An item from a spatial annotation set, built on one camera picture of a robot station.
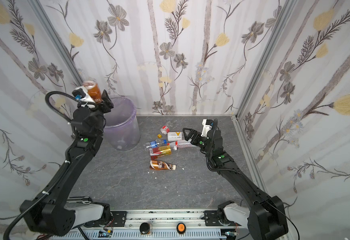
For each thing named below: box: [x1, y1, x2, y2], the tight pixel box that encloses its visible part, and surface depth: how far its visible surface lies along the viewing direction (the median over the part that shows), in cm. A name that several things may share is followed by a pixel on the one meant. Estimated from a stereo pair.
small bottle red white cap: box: [160, 125, 170, 135], surface depth 109 cm
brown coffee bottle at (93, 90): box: [82, 80, 102, 103], surface depth 62 cm
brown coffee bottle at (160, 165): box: [149, 160, 177, 171], surface depth 90 cm
